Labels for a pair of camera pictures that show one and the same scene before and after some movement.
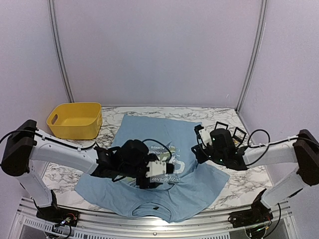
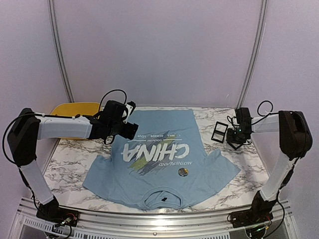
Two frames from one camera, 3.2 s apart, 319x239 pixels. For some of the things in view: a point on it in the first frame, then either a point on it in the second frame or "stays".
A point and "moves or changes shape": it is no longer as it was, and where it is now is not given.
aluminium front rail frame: [27, 225] stays
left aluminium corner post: [59, 51] stays
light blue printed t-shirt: [184, 193] moves or changes shape
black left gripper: [146, 183] -> [130, 132]
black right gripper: [199, 153] -> [230, 139]
